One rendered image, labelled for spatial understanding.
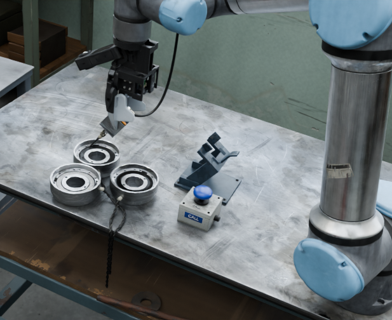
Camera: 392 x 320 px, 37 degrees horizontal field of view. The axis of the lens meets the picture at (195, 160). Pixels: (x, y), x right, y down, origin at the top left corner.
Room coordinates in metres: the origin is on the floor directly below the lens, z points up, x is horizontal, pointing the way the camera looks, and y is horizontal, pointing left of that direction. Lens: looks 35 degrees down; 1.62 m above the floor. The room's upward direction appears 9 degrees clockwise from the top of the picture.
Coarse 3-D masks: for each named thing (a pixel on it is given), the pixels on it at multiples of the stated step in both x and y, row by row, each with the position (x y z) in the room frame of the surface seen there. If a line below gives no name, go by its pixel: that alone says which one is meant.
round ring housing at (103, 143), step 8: (80, 144) 1.11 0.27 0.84; (88, 144) 1.12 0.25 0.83; (96, 144) 1.13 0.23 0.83; (104, 144) 1.13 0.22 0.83; (112, 144) 1.12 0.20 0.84; (88, 152) 1.09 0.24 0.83; (96, 152) 1.10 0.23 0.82; (104, 152) 1.10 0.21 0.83; (120, 152) 1.09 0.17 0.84; (80, 160) 1.04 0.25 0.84; (88, 160) 1.06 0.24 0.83; (96, 160) 1.10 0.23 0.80; (104, 160) 1.07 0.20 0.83; (96, 168) 1.03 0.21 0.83; (104, 168) 1.04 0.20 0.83; (112, 168) 1.05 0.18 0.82; (104, 176) 1.05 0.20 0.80
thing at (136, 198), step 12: (120, 168) 1.04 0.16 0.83; (132, 168) 1.06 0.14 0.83; (144, 168) 1.06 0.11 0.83; (132, 180) 1.03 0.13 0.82; (144, 180) 1.02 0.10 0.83; (156, 180) 1.03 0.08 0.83; (120, 192) 0.96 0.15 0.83; (132, 192) 0.96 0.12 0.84; (144, 192) 0.97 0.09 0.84; (156, 192) 1.00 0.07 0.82; (132, 204) 0.97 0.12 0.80
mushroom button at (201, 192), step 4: (196, 188) 0.97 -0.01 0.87; (200, 188) 0.97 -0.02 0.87; (204, 188) 0.97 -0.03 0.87; (208, 188) 0.97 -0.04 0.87; (196, 192) 0.95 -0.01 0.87; (200, 192) 0.95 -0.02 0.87; (204, 192) 0.95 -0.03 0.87; (208, 192) 0.96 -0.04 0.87; (212, 192) 0.97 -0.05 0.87; (196, 196) 0.95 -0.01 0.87; (200, 196) 0.95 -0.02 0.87; (204, 196) 0.95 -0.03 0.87; (208, 196) 0.95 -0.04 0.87; (200, 200) 0.96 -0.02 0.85; (204, 200) 0.96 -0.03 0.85
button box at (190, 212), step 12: (192, 192) 0.99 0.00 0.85; (180, 204) 0.94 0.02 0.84; (192, 204) 0.95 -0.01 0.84; (204, 204) 0.95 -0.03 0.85; (216, 204) 0.96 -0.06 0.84; (180, 216) 0.94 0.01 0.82; (192, 216) 0.93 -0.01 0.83; (204, 216) 0.92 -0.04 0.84; (216, 216) 0.95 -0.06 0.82; (204, 228) 0.92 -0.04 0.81
